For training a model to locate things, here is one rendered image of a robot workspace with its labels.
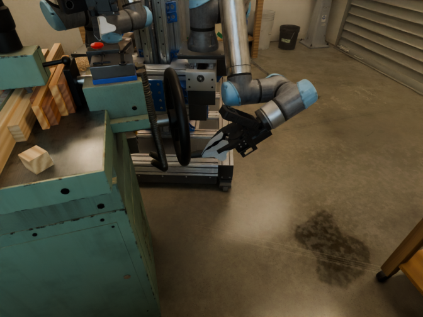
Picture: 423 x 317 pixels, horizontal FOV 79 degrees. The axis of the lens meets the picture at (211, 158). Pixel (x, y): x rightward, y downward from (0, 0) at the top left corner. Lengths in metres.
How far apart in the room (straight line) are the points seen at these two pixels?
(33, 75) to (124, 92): 0.19
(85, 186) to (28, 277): 0.43
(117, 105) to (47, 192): 0.27
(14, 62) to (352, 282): 1.48
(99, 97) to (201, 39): 0.73
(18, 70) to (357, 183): 1.82
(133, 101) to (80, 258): 0.45
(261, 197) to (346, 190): 0.55
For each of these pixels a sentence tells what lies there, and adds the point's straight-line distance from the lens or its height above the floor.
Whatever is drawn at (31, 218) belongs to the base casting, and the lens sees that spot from 0.71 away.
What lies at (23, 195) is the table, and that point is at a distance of 0.56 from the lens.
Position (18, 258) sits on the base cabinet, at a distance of 0.83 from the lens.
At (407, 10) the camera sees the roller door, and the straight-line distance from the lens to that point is 3.74.
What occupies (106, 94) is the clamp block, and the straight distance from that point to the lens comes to 0.68.
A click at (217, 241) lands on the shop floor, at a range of 1.44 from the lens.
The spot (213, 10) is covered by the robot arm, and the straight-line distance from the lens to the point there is 1.29.
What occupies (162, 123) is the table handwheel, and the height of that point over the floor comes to 0.81.
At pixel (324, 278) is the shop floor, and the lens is 1.44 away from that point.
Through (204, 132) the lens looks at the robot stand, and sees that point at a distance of 1.75.
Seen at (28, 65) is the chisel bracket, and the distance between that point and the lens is 0.70.
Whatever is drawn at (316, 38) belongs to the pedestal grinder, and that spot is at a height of 0.12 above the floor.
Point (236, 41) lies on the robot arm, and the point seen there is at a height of 1.00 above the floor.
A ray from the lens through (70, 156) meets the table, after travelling 0.56.
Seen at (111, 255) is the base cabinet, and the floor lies 0.53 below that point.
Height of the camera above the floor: 1.22
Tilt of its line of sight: 40 degrees down
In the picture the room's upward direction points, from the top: straight up
